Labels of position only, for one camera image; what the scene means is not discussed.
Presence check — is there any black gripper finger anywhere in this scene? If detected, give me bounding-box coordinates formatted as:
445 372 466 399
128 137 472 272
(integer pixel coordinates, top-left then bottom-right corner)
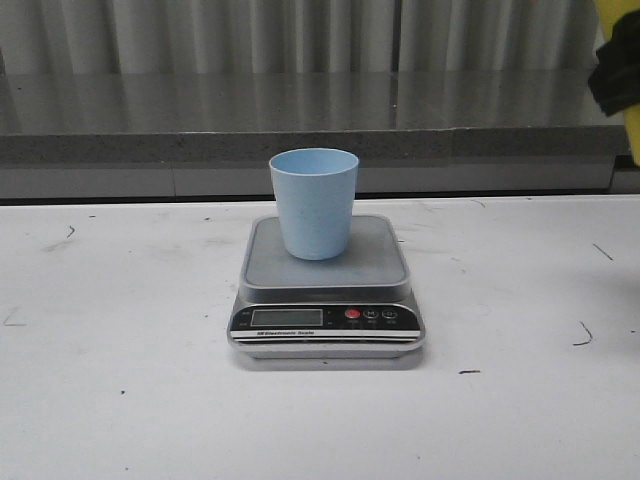
588 13 639 117

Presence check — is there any yellow squeeze bottle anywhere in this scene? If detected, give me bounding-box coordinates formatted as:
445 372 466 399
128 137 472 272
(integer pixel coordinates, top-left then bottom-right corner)
594 0 639 166

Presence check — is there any light blue plastic cup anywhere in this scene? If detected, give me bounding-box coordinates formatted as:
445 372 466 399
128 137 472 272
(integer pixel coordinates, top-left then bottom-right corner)
269 148 359 261

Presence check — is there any silver digital kitchen scale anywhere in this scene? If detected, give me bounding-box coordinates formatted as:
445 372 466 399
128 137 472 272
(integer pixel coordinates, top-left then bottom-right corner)
227 215 426 370

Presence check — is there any grey steel counter shelf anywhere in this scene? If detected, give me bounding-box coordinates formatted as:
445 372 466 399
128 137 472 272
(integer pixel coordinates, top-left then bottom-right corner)
1 70 639 203

